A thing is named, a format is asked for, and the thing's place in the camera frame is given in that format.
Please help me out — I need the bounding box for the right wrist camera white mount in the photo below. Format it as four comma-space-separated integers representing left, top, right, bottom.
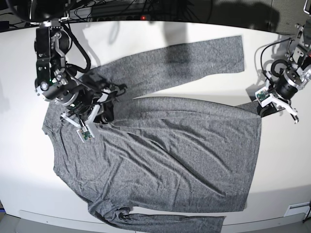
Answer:
60, 94, 99, 142

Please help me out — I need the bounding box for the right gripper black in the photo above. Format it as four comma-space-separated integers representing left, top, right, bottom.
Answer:
65, 82, 127, 124

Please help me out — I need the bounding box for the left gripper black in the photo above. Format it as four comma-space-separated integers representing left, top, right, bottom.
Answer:
257, 70, 301, 117

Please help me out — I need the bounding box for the grey long-sleeve T-shirt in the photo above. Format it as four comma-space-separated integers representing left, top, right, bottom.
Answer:
42, 36, 261, 233

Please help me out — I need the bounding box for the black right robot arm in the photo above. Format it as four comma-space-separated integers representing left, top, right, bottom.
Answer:
6, 0, 126, 127

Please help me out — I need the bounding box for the black power strip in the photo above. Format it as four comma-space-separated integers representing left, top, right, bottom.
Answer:
89, 14, 152, 22

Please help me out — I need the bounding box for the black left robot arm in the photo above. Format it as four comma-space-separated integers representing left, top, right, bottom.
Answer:
255, 18, 311, 124

